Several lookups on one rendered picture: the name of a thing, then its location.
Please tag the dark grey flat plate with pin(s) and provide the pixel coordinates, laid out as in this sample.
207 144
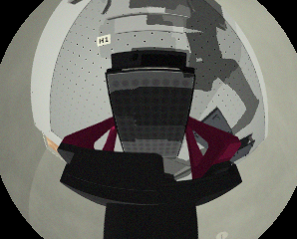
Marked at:
215 119

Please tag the grey perforated base plate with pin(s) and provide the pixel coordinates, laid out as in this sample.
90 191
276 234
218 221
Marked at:
225 76

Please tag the grey tower with black slots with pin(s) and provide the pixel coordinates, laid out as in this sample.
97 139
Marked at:
148 15

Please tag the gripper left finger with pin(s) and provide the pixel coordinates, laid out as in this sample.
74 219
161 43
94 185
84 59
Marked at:
87 137

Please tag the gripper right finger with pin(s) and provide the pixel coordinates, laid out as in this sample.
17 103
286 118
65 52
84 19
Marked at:
221 146

